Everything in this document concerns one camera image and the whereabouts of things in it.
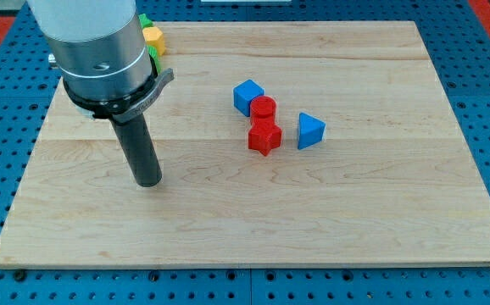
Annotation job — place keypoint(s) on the green block upper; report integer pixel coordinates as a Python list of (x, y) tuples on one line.
[(145, 22)]

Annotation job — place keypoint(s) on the green block lower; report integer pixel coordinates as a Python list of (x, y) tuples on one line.
[(154, 56)]

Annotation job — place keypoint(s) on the green block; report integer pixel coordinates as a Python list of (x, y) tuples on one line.
[(154, 56), (145, 22)]

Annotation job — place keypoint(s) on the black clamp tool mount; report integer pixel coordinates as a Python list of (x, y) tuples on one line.
[(126, 108)]

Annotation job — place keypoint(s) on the red star block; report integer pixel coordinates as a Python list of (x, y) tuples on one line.
[(264, 137)]

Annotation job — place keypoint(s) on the blue cube block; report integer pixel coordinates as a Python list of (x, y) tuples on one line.
[(244, 94)]

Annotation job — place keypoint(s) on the yellow hexagon block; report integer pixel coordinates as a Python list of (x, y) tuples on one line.
[(154, 37)]

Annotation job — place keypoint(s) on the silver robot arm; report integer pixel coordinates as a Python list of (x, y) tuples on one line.
[(107, 70)]

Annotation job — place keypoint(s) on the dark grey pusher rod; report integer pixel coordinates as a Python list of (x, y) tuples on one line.
[(137, 145)]

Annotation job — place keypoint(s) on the red cylinder block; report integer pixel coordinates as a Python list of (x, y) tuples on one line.
[(262, 108)]

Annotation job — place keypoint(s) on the blue triangle block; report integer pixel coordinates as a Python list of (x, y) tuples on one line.
[(310, 130)]

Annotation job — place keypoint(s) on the wooden board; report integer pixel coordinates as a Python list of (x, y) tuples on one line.
[(289, 145)]

